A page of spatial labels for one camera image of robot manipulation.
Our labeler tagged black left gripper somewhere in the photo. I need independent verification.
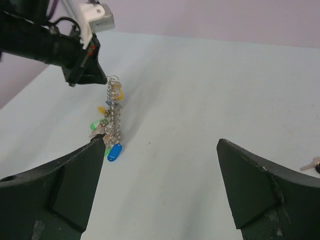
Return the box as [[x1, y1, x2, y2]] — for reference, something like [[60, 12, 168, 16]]
[[62, 33, 108, 87]]

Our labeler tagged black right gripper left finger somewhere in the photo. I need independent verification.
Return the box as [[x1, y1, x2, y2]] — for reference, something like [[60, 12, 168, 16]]
[[0, 137, 105, 240]]

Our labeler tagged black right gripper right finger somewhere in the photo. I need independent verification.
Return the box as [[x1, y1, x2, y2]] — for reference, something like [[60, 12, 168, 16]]
[[216, 138, 320, 240]]

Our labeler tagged metal band with key rings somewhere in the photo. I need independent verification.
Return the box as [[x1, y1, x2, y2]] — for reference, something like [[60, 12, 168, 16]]
[[105, 75, 122, 145]]

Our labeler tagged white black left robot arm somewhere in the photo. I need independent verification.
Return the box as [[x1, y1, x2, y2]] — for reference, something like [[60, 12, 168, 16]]
[[0, 0, 115, 87]]

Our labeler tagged green plastic key tag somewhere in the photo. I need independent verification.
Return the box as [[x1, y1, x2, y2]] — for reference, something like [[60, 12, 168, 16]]
[[89, 119, 102, 131]]

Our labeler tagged silver key with black tag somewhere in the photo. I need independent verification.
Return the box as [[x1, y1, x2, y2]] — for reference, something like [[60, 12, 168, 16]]
[[300, 156, 320, 171]]

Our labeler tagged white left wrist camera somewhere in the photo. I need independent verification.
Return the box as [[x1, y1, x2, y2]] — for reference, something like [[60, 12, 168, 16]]
[[77, 3, 115, 50]]

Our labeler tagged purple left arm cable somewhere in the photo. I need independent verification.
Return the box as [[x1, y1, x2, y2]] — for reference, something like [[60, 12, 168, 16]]
[[47, 0, 61, 16]]

